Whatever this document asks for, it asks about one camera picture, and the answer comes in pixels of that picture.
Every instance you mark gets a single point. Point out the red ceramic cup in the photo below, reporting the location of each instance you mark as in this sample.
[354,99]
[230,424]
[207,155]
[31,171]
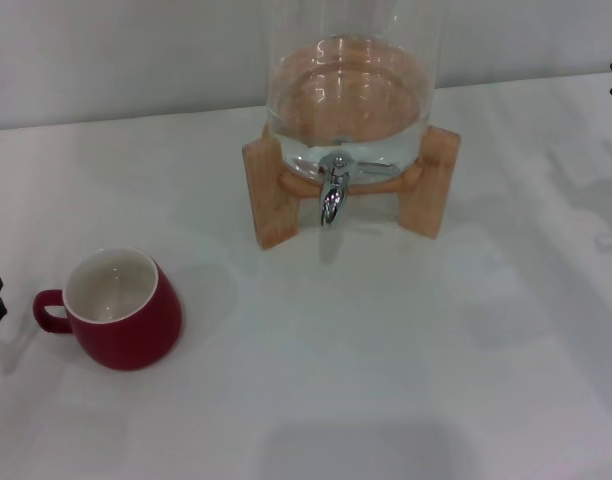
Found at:
[131,340]

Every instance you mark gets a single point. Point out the chrome faucet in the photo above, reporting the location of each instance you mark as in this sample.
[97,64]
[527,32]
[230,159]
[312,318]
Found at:
[333,197]

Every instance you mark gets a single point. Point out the glass water dispenser jar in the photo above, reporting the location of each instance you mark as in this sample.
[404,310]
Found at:
[351,100]

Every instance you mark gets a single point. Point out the wooden dispenser stand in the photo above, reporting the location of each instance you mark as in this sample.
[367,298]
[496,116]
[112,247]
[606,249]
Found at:
[273,200]

